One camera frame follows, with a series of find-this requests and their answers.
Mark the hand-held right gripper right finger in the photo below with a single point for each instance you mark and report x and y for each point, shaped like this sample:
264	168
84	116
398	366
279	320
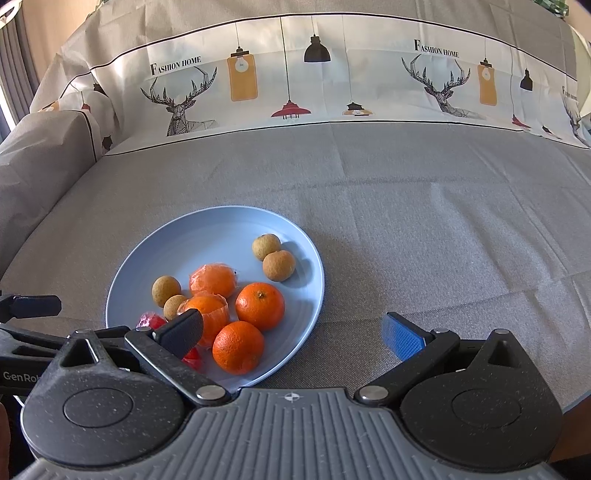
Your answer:
401	339

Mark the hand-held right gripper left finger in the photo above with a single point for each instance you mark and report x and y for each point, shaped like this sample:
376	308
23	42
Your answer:
180	330

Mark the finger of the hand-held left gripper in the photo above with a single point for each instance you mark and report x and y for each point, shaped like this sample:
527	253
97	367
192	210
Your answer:
32	305

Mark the longan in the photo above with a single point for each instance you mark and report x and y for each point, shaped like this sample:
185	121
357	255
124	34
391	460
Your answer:
266	246
279	264
166	290
173	308

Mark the plastic-wrapped orange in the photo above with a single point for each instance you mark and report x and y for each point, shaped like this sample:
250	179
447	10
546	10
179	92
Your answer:
212	279
210	314

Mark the blue plate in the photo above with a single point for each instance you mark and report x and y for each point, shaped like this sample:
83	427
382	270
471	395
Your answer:
217	230

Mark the grey printed sofa cover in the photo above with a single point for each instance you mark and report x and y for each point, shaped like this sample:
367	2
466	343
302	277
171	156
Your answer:
392	207

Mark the grey curtain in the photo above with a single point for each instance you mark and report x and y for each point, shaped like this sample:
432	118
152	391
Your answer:
14	69

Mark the green checked cloth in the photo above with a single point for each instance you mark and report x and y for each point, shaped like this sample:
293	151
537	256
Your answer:
554	5

